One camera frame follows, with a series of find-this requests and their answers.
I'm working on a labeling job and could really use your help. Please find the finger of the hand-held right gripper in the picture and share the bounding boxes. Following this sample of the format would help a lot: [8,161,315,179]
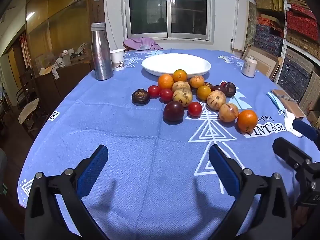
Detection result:
[293,119,320,143]
[272,137,313,172]

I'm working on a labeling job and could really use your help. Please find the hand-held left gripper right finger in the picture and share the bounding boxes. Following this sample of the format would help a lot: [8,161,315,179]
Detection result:
[209,144,293,240]

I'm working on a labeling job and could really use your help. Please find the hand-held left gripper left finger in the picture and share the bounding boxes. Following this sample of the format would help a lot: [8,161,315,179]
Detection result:
[24,144,110,240]

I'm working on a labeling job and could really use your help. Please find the orange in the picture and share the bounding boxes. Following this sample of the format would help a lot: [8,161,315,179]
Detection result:
[237,110,258,133]
[157,74,174,90]

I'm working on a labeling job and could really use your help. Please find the red tomato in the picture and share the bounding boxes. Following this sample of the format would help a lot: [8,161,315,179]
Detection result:
[187,102,203,117]
[160,88,174,102]
[147,85,161,98]

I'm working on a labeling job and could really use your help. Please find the dark passion fruit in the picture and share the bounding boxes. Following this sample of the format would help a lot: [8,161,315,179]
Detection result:
[132,89,150,105]

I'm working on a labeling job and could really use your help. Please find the white plate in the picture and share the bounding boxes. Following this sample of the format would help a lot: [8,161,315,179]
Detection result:
[141,53,211,78]

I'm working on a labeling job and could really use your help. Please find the white face mask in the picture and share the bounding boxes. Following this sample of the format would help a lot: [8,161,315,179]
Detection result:
[279,109,303,137]

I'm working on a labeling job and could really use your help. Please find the brown flat box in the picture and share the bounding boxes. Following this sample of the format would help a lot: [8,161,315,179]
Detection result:
[272,89,305,119]

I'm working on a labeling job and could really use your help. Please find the blue face mask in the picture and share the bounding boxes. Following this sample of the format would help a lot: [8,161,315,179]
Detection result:
[267,91,287,110]

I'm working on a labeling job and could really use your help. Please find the blue printed tablecloth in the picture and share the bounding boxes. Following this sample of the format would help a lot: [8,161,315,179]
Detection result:
[17,49,310,240]

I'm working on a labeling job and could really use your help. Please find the white drink can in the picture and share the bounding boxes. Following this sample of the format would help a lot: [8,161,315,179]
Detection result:
[241,56,257,78]

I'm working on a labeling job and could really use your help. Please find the wooden glass cabinet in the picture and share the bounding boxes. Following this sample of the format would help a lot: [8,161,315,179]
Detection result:
[25,0,105,110]

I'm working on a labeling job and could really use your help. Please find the stack of patterned boxes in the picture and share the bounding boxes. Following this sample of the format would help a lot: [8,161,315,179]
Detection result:
[245,0,320,128]

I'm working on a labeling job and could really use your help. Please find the dark wooden chair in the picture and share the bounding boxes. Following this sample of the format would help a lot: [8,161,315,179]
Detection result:
[16,67,42,140]

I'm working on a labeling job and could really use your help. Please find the white paper cup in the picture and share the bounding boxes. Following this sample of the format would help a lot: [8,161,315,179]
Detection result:
[109,49,125,71]

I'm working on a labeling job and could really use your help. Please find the white metal shelf rack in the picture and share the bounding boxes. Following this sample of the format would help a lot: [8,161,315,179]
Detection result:
[274,0,320,85]

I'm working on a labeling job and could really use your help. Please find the steel water bottle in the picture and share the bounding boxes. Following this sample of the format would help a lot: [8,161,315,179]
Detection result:
[90,22,114,81]

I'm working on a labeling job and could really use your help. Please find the small plastic bottle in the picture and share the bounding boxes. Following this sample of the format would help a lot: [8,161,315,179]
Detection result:
[62,49,72,65]

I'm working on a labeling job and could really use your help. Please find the white board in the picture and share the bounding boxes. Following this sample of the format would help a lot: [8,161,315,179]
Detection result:
[231,0,247,52]

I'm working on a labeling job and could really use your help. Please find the purple cloth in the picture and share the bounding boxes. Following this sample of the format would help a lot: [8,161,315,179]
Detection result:
[123,37,163,52]

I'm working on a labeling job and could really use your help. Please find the sliding glass window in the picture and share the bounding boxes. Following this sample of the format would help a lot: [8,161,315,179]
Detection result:
[121,0,215,42]

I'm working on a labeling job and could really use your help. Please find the cardboard picture frame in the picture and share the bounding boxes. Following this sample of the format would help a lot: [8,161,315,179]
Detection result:
[241,44,283,79]

